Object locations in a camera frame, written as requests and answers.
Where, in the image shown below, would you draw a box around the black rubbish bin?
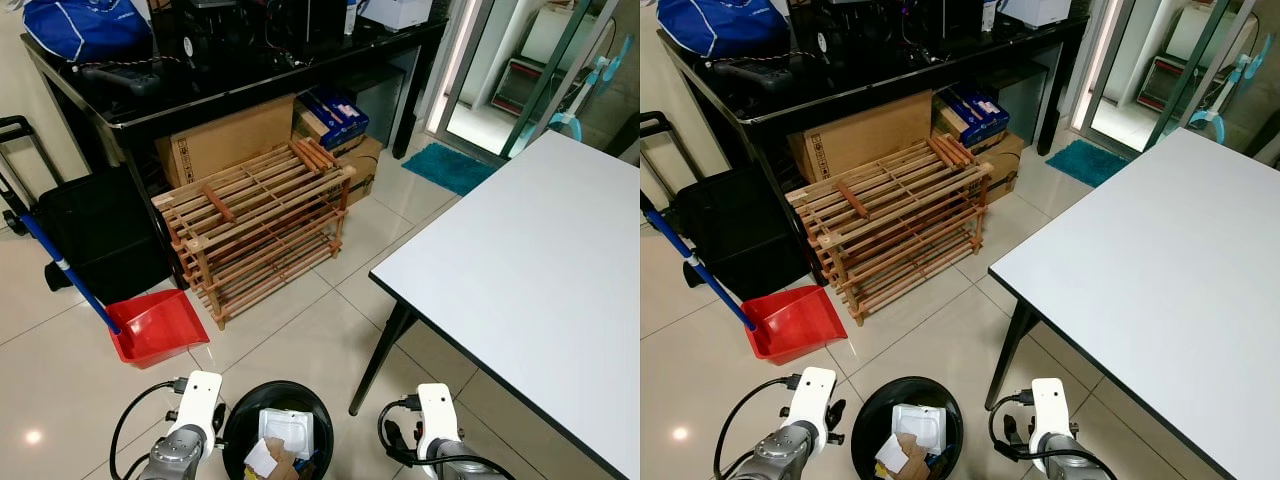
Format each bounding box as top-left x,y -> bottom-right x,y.
222,381 -> 335,480
851,376 -> 965,480

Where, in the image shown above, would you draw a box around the white paper scrap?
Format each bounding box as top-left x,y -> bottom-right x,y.
875,435 -> 911,473
243,438 -> 281,479

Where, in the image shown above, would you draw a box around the white plastic tray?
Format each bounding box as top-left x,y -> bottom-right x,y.
258,408 -> 314,461
892,404 -> 947,456

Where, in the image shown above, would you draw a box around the brown cardboard scrap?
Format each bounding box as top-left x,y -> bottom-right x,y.
895,432 -> 931,480
262,440 -> 301,480

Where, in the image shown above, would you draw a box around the white table black legs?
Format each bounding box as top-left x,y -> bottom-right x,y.
985,127 -> 1280,480
348,130 -> 641,480

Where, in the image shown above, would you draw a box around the black trolley bag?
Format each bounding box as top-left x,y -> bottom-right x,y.
640,110 -> 813,301
0,115 -> 176,306

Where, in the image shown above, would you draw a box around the short wooden bar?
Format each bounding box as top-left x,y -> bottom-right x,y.
838,182 -> 871,221
203,183 -> 237,223

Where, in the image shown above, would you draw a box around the wooden shoe rack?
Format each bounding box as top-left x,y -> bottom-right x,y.
785,135 -> 994,327
152,138 -> 357,331

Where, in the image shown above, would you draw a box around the small cardboard box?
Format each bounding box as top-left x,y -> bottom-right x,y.
293,105 -> 384,206
930,105 -> 1026,206

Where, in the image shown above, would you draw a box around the teal floor mat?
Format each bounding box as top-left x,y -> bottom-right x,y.
402,142 -> 499,198
1045,138 -> 1131,189

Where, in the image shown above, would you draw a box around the large cardboard box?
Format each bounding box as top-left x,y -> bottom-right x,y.
787,90 -> 934,183
155,95 -> 298,188

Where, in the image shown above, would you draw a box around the wooden slat bundle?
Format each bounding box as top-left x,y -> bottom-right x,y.
292,137 -> 338,173
928,133 -> 973,169

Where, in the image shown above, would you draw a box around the blue carton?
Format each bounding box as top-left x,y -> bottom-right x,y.
298,88 -> 369,151
935,88 -> 1011,149

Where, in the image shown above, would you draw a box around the black desk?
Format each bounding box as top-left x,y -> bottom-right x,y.
657,12 -> 1091,286
20,15 -> 449,291

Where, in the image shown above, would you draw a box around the teal mop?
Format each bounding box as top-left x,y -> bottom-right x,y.
548,35 -> 636,141
1188,35 -> 1273,131

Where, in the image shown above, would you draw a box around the red white step stool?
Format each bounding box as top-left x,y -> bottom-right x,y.
1135,55 -> 1191,111
495,55 -> 551,116

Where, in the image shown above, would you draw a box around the glass sliding door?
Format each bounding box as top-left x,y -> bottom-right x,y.
1070,0 -> 1280,151
425,0 -> 641,161

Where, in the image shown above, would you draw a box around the blue fabric bag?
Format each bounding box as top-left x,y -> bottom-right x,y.
657,0 -> 791,59
22,0 -> 154,63

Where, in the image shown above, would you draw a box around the black computer case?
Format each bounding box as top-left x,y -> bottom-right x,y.
895,0 -> 986,51

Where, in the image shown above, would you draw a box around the white box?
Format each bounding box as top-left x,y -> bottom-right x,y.
358,0 -> 434,31
998,0 -> 1073,28

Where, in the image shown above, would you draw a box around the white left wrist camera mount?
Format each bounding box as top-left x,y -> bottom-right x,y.
165,371 -> 224,433
788,366 -> 837,429

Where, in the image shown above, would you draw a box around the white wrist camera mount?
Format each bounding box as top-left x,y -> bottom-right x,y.
1030,377 -> 1073,441
165,371 -> 224,433
415,383 -> 461,446
788,366 -> 837,429

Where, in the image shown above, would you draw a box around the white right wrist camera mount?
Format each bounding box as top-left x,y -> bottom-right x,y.
1030,377 -> 1073,441
415,383 -> 461,446

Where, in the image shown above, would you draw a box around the red dustpan blue handle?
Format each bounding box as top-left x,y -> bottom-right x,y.
20,213 -> 211,369
645,205 -> 849,366

